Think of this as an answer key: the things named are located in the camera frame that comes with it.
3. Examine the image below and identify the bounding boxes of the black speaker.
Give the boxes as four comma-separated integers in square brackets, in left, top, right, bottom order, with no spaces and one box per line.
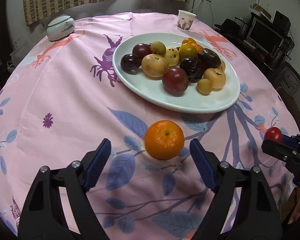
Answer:
[272,10,291,33]

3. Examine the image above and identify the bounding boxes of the white ceramic lidded jar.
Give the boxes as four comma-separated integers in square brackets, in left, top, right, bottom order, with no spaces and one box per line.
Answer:
[46,15,76,41]

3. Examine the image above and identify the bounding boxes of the white plastic bag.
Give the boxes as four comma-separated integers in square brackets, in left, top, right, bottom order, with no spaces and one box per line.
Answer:
[7,51,18,72]

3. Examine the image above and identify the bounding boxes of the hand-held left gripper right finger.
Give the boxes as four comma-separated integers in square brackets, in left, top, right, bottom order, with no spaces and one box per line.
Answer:
[189,139,283,240]

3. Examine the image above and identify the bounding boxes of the dark purple plum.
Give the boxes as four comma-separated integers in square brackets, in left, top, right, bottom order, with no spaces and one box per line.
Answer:
[187,66,207,83]
[179,57,199,73]
[120,53,142,71]

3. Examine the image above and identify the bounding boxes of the small yellow plum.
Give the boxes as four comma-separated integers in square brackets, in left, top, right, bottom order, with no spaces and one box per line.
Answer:
[150,41,167,57]
[196,78,213,95]

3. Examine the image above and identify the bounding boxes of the white oval plate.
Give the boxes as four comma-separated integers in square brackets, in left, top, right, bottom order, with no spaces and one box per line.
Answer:
[112,32,241,114]

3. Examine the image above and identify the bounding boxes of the printed paper cup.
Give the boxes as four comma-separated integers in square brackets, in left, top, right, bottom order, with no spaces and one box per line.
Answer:
[177,9,197,32]

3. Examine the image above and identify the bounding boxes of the large red plum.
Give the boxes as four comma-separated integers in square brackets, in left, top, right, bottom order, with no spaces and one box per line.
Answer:
[132,43,152,58]

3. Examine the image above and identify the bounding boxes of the red cherry tomato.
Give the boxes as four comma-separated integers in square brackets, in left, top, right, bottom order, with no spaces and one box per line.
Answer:
[264,127,283,143]

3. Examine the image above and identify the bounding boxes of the computer monitor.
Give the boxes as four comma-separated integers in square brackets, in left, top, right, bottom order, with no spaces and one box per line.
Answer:
[244,19,285,55]

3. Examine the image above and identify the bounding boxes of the pink floral tablecloth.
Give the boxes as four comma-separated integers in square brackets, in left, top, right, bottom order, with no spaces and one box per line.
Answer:
[0,12,300,240]

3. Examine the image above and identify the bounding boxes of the large yellow pear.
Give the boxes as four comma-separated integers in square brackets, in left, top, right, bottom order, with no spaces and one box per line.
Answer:
[141,53,169,78]

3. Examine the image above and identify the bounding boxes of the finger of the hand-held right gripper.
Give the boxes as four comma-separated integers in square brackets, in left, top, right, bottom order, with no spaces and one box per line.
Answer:
[261,139,300,165]
[282,134,300,155]

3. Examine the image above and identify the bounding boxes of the spotted yellow pear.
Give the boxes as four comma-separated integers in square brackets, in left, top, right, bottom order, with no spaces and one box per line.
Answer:
[164,46,180,66]

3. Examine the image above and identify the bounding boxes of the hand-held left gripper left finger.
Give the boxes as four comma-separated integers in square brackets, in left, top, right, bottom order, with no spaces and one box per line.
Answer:
[18,138,112,240]

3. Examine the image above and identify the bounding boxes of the dark wrinkled passion fruit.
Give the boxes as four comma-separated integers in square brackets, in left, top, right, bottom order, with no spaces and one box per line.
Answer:
[197,49,221,69]

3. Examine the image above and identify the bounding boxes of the white power cable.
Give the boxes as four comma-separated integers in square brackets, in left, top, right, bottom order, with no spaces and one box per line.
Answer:
[188,0,203,13]

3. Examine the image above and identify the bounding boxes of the dark red plum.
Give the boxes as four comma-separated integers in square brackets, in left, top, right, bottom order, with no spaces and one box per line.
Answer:
[162,67,189,94]

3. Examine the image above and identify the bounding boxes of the black desk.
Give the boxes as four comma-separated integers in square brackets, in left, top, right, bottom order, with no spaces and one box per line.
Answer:
[215,27,294,75]

